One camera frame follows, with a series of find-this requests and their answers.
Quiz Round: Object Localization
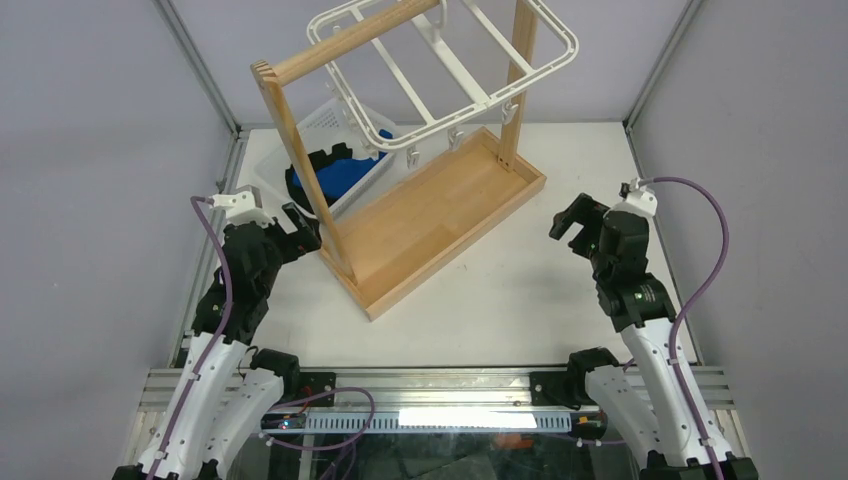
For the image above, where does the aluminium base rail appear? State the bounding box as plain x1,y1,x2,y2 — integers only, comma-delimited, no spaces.
137,365,737,439

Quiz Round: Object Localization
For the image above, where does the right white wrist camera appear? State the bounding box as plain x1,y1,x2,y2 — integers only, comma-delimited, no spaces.
614,178,658,219

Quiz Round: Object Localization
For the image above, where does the wooden hanger stand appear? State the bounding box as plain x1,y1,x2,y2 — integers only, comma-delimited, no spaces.
251,1,545,320

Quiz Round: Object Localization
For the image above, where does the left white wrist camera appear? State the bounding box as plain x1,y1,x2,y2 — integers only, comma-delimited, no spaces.
210,185,273,228

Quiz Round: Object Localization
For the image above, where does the blue boxer underwear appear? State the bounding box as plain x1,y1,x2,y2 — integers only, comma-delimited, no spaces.
308,142,387,205

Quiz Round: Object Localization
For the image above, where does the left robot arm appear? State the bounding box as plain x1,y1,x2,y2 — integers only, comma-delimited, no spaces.
113,202,321,479

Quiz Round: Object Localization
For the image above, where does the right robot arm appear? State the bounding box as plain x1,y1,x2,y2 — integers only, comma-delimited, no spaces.
549,193,759,479

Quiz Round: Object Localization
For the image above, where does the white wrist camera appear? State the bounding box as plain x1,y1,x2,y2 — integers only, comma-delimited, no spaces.
210,185,273,228
614,178,658,219

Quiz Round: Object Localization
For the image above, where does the white perforated plastic basket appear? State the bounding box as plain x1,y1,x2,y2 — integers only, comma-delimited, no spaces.
252,99,395,218

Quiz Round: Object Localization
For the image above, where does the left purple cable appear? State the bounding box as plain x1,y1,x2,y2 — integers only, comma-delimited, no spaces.
146,195,376,480

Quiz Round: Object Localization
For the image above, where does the white plastic clip hanger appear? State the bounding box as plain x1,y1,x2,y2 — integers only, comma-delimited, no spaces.
306,1,582,168

